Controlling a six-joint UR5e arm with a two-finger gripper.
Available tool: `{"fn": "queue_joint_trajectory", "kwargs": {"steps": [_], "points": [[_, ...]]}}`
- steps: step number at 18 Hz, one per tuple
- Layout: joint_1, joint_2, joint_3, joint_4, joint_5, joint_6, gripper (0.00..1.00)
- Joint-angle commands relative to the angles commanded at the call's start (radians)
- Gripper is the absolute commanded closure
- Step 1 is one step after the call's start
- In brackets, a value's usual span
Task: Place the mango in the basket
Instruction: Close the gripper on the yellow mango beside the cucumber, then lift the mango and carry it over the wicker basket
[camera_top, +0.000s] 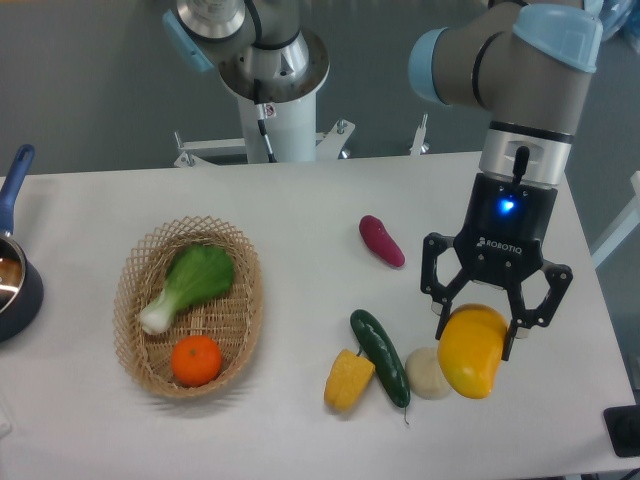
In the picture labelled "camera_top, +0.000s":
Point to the yellow mango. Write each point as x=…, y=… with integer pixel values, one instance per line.
x=470, y=349

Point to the beige steamed bun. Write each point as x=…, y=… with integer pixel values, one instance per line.
x=425, y=376

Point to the green bok choy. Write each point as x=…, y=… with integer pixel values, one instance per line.
x=196, y=275

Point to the woven wicker basket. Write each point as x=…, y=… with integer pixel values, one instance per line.
x=233, y=319

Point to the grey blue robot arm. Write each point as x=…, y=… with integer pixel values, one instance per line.
x=528, y=63

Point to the white frame at right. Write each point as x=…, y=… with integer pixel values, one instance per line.
x=619, y=229

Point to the orange tangerine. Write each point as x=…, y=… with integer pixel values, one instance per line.
x=196, y=360

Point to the dark green cucumber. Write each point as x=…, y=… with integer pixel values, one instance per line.
x=374, y=341

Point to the blue plastic bag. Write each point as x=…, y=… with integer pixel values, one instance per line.
x=613, y=16

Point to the yellow bell pepper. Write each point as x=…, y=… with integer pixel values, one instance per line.
x=349, y=376

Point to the blue saucepan with handle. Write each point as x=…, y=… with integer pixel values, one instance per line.
x=22, y=290

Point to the purple sweet potato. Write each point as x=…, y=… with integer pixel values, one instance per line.
x=379, y=242

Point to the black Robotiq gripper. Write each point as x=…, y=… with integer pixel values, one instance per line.
x=505, y=235

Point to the black device at table edge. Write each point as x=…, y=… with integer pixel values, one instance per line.
x=622, y=424

